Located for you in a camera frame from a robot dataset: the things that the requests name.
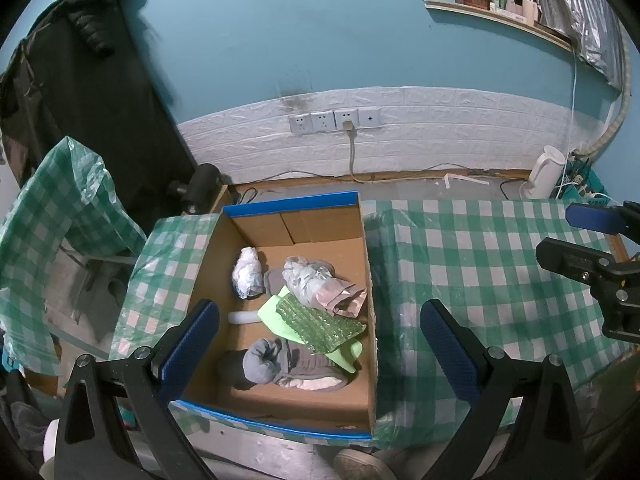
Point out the green checked tablecloth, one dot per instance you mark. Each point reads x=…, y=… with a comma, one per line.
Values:
x=475, y=260

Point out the grey-brown cloth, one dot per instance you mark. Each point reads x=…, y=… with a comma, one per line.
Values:
x=315, y=377

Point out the black cylinder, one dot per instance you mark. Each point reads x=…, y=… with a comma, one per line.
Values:
x=202, y=187

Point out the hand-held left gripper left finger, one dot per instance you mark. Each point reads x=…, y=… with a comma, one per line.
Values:
x=192, y=345

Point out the wooden wall shelf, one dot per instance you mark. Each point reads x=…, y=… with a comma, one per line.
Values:
x=500, y=19

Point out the grey sock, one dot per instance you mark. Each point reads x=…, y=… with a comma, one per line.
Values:
x=265, y=360

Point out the light green cloth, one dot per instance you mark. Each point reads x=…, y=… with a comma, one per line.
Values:
x=272, y=317

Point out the pinkish plastic bag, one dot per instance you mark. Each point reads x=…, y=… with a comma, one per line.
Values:
x=320, y=285

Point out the white roll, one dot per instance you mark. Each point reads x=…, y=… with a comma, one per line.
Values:
x=242, y=317

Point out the blue-rimmed cardboard box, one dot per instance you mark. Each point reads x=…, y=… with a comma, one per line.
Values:
x=320, y=230

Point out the silver foil sheet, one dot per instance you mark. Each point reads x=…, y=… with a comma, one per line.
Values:
x=580, y=15

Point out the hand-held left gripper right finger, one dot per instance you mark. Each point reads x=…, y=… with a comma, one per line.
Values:
x=447, y=350

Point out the white shoe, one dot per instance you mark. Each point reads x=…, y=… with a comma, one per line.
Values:
x=360, y=465

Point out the chair with checked plastic cover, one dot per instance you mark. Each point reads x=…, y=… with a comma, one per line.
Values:
x=50, y=220

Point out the white plastic container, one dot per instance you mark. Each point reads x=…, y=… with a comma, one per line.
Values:
x=51, y=450

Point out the teal basket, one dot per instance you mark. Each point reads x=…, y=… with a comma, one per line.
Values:
x=587, y=180

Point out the white wall socket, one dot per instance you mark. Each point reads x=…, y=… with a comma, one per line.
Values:
x=370, y=116
x=346, y=116
x=300, y=124
x=323, y=121

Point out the white electric kettle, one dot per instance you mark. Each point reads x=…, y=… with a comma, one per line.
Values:
x=542, y=172

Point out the white plastic wrap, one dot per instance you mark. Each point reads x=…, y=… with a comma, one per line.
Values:
x=247, y=272

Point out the black hanging jacket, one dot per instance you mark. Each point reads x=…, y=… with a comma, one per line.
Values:
x=90, y=85

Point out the white trunking piece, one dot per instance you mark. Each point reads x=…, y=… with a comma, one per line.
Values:
x=465, y=179

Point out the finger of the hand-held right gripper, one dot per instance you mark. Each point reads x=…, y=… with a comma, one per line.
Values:
x=570, y=257
x=590, y=215

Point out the green bubble wrap piece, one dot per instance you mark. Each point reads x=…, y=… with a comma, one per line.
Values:
x=320, y=327

